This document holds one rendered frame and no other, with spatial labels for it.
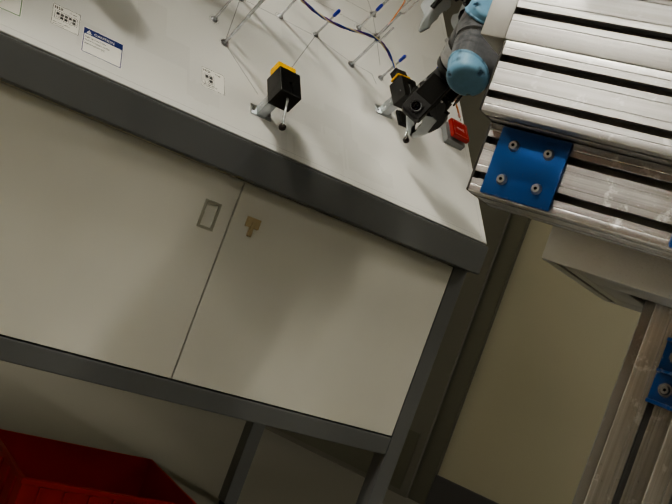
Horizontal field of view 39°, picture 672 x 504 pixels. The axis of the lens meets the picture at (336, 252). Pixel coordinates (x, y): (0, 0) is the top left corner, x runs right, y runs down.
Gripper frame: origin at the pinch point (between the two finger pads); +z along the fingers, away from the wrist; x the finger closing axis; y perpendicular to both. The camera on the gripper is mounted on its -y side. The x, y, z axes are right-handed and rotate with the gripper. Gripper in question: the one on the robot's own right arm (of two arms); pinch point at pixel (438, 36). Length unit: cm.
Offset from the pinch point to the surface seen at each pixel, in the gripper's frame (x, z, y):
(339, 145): 14.5, 26.5, -10.8
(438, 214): -11.3, 30.2, -18.5
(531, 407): -146, 105, 30
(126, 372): 45, 74, -34
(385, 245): -1.8, 39.9, -20.8
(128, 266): 51, 57, -26
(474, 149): -124, 47, 108
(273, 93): 36.3, 20.4, -15.5
